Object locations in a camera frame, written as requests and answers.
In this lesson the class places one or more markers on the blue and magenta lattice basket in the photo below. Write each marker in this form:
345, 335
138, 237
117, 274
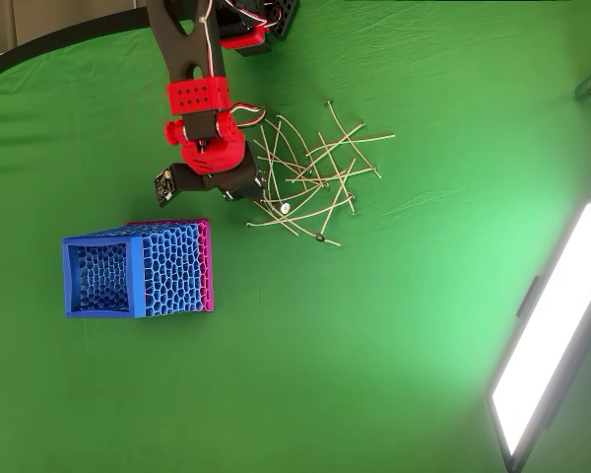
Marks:
172, 266

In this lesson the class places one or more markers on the green cloth with black rim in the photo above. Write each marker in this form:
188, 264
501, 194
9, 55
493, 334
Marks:
325, 320

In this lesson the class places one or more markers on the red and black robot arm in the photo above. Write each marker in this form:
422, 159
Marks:
170, 49

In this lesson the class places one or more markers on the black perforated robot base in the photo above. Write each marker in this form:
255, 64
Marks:
285, 17

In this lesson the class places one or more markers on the bright LED light panel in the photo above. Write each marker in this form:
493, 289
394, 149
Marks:
546, 335

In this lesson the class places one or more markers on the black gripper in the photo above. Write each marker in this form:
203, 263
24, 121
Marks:
242, 181

